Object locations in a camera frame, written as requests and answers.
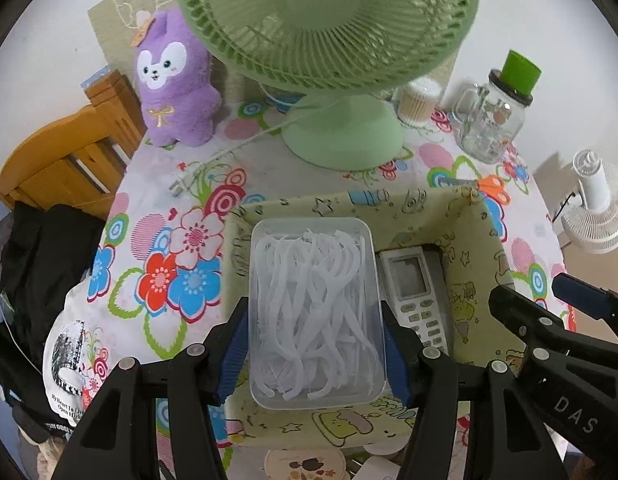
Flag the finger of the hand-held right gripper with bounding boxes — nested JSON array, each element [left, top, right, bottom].
[[488, 284, 566, 348], [551, 274, 618, 346]]

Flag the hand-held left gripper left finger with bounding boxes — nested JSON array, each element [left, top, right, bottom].
[[51, 296, 250, 480]]

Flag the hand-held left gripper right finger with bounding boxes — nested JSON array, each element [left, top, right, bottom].
[[380, 300, 564, 480]]

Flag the clear plastic floss pick box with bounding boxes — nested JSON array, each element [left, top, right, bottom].
[[249, 217, 388, 408]]

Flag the yellow printed fabric storage box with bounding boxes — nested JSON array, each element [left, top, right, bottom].
[[221, 186, 527, 448]]

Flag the round cream hedgehog print mirror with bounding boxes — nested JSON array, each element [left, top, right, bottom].
[[264, 447, 362, 480]]

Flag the white standing fan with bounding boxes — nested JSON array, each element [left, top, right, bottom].
[[546, 149, 618, 256]]

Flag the white remote control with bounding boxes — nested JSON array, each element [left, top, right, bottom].
[[378, 247, 450, 356]]

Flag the small white packet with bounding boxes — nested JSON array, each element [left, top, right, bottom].
[[360, 455, 404, 480]]

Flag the floral tablecloth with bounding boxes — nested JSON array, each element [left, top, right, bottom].
[[84, 95, 570, 480]]

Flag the white printed tote bag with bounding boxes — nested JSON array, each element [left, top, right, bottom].
[[43, 280, 120, 426]]

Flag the glass mug jar green lid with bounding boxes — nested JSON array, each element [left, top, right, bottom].
[[454, 50, 544, 163]]

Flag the black cloth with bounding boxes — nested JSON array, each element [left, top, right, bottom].
[[0, 200, 107, 376]]

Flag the black bag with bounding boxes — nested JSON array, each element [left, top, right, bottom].
[[0, 350, 74, 443]]

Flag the cotton swab container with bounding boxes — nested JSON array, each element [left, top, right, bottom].
[[396, 79, 444, 126]]

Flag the green desk fan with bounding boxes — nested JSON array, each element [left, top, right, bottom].
[[175, 0, 480, 171]]

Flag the purple plush toy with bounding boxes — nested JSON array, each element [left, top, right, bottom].
[[134, 10, 223, 148]]

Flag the wooden chair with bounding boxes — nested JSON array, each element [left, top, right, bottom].
[[0, 70, 147, 211]]

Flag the blue patterned paper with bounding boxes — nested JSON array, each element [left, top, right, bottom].
[[81, 65, 110, 87]]

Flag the orange handled scissors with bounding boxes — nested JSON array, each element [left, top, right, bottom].
[[436, 175, 510, 206]]

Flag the white fan power cable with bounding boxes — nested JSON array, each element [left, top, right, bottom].
[[169, 95, 340, 198]]

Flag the beige wall mat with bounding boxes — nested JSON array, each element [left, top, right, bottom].
[[87, 0, 250, 106]]

